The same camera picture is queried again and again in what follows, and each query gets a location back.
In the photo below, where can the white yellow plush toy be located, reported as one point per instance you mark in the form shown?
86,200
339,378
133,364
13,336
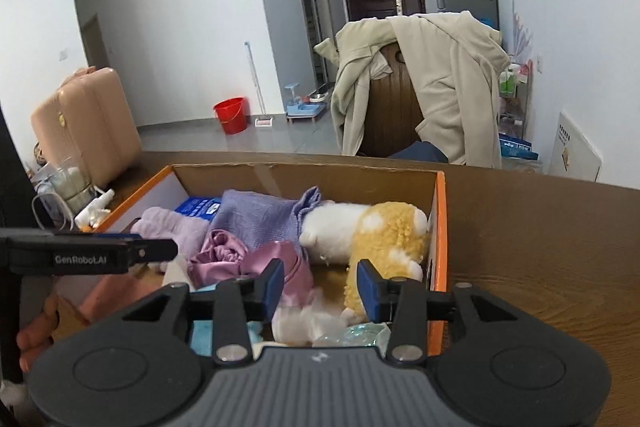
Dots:
393,236

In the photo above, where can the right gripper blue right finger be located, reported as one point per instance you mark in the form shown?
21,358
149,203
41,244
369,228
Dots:
401,303

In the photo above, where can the light purple towel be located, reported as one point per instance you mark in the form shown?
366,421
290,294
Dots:
187,232

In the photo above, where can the blue pet feeder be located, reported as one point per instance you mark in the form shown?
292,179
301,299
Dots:
299,108

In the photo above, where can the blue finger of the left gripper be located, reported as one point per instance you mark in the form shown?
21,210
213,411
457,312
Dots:
117,235
144,251

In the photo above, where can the person's left hand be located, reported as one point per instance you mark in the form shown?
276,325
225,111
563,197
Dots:
110,294

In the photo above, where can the clear plastic bagged puff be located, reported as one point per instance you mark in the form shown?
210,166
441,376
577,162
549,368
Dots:
314,322

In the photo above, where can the white mop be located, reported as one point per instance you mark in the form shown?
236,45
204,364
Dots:
262,120

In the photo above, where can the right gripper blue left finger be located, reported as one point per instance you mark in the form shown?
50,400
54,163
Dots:
237,302

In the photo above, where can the black paper bag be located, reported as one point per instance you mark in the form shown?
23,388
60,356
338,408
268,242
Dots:
16,190

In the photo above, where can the red bucket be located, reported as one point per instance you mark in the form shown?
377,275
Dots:
231,115

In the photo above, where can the clear bag with cables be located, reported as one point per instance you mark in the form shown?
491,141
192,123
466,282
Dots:
64,191

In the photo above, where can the red cardboard box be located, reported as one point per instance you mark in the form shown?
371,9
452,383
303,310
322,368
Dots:
337,183

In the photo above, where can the pink satin pouch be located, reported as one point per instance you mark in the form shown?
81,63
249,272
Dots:
224,257

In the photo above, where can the pink suitcase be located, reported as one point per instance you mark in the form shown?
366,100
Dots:
88,119

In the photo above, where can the white flat board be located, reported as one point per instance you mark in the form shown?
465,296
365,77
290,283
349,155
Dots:
573,156

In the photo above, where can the wooden chair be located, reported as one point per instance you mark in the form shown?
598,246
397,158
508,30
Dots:
393,113

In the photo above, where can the beige coat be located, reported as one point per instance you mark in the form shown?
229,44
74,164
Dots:
454,62

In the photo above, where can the lavender fabric pouch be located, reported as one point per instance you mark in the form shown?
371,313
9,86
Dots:
256,219

